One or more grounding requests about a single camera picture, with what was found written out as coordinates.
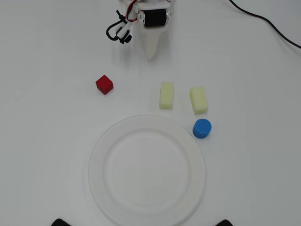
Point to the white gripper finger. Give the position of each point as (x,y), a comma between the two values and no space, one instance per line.
(150,44)

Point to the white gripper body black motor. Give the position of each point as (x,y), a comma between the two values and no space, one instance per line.
(154,19)

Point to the red cube block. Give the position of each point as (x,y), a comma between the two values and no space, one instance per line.
(104,84)

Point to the pale yellow sponge block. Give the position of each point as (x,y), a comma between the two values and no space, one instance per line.
(166,95)
(199,100)

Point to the blue ribbed cylinder block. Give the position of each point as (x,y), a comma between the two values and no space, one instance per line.
(201,128)

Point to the white round dish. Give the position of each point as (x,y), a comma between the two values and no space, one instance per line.
(145,169)

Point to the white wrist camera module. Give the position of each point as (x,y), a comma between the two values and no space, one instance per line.
(122,28)

